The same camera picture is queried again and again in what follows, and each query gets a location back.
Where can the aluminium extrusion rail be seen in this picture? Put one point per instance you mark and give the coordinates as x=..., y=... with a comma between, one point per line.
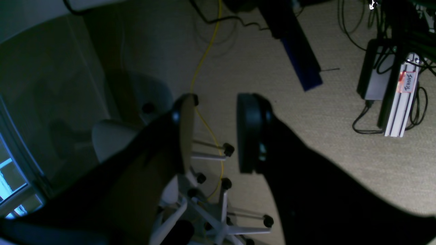
x=405, y=80

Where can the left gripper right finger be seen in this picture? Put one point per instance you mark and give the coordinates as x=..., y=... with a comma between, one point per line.
x=318, y=203

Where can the black power adapter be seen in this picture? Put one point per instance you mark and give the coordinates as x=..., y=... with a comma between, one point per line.
x=376, y=69

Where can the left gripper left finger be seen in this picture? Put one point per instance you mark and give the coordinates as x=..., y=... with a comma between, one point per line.
x=116, y=203

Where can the blue black bar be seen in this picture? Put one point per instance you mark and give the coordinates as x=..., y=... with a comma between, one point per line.
x=285, y=27

